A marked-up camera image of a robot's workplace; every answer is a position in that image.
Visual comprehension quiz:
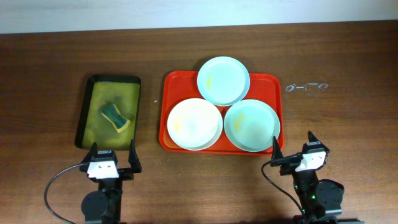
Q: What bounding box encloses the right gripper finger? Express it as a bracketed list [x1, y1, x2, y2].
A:
[271, 136, 283, 160]
[307, 131, 326, 149]

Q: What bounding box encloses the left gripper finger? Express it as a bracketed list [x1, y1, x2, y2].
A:
[128, 139, 142, 173]
[81, 142, 98, 164]

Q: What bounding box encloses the light green plate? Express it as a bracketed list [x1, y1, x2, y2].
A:
[224, 99, 282, 152]

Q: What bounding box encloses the yellow green sponge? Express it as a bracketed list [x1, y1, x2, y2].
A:
[101, 104, 131, 133]

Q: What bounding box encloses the white plate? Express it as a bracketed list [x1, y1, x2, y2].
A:
[167, 98, 223, 151]

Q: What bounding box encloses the light blue plate top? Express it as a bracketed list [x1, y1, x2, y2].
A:
[197, 56, 251, 106]

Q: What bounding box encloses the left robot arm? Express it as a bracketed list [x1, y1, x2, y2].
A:
[80, 141, 142, 224]

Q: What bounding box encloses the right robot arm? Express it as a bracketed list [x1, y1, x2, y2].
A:
[269, 131, 345, 223]

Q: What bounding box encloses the black tray with soapy water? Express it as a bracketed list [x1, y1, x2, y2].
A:
[75, 74, 141, 151]

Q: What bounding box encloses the red plastic tray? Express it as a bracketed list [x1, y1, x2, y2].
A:
[159, 70, 285, 155]

